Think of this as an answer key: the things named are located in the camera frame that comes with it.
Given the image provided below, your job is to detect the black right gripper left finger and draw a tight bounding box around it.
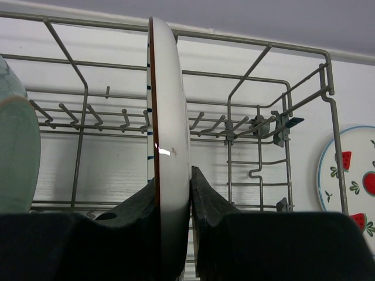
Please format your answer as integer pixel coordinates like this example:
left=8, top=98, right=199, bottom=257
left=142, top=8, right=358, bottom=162
left=1, top=181, right=156, bottom=280

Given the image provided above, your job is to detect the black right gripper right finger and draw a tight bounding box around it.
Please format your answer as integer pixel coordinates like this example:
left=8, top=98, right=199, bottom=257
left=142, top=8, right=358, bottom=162
left=190, top=167, right=374, bottom=280

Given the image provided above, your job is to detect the white blue striped plate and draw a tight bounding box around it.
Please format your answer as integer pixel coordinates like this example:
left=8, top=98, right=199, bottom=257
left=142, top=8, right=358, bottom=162
left=146, top=17, right=192, bottom=280

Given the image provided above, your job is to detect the grey wire dish rack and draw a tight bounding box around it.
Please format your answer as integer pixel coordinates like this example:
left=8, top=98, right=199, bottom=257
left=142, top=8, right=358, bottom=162
left=0, top=11, right=349, bottom=281

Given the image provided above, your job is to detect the teal floral plate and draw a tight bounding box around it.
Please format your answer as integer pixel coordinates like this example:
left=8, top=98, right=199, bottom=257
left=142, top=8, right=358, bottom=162
left=1, top=59, right=41, bottom=214

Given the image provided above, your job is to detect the white strawberry plate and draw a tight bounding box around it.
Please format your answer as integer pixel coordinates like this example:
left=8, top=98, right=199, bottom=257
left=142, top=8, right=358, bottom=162
left=317, top=126, right=374, bottom=243

